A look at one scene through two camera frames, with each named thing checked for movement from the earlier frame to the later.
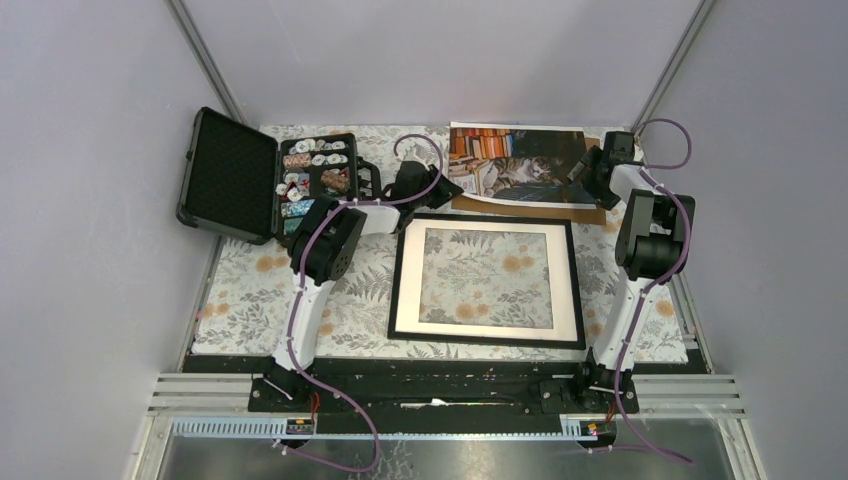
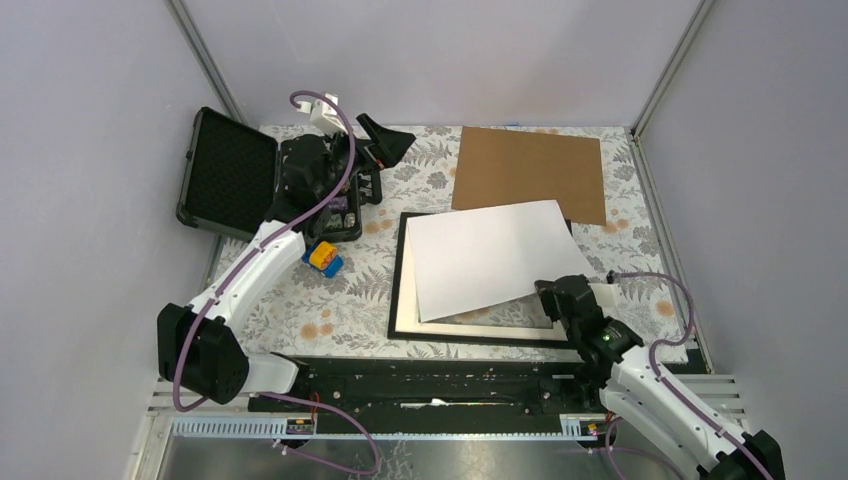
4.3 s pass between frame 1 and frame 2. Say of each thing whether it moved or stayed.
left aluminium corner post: stayed
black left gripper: moved
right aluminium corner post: stayed
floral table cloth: stayed
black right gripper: moved
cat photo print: moved
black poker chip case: stayed
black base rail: stayed
